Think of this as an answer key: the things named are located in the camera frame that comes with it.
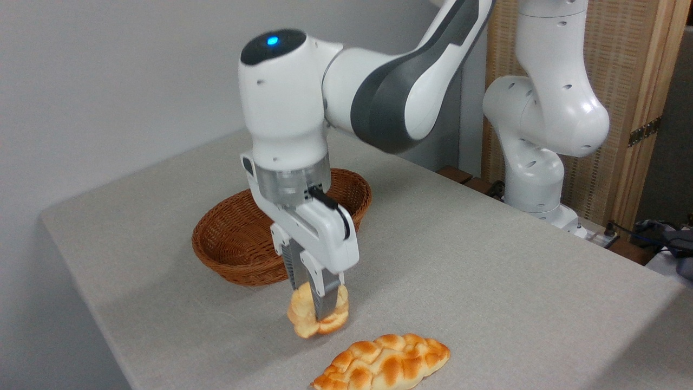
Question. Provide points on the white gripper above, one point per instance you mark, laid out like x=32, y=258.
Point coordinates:
x=325, y=238

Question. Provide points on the round bread roll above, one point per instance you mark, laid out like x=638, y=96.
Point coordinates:
x=303, y=317

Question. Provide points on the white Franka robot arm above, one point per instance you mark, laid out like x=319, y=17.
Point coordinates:
x=390, y=92

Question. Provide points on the brown wicker basket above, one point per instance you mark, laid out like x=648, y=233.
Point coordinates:
x=227, y=238

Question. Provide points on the braided bread loaf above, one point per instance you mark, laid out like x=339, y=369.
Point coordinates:
x=384, y=363

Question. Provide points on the wooden screen foot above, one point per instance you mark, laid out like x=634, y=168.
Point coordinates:
x=460, y=176

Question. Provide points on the metal screen hinge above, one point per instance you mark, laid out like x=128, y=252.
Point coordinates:
x=644, y=131

